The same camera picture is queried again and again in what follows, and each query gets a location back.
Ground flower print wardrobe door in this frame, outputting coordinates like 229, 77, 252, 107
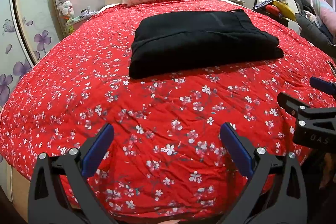
0, 0, 34, 107
14, 0, 66, 62

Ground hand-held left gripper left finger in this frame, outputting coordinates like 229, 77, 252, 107
28, 123, 116, 224

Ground red cloth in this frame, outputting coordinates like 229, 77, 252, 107
265, 5, 280, 16

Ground yellow cloth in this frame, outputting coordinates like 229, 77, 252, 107
273, 0, 297, 22

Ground red floral bedspread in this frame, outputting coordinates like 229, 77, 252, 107
0, 0, 336, 224

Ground dark grey clothing pile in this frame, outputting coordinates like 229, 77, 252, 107
289, 0, 336, 56

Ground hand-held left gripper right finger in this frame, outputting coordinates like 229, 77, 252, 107
220, 122, 307, 224

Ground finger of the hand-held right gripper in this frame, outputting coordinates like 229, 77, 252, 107
310, 76, 336, 95
277, 92, 336, 127

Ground row of plush toys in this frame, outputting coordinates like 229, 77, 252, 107
56, 0, 74, 30

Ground cream bed base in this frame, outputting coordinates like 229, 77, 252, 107
0, 158, 29, 214

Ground black pants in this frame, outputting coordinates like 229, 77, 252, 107
129, 10, 285, 80

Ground pale pink cushion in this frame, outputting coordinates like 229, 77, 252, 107
312, 0, 336, 35

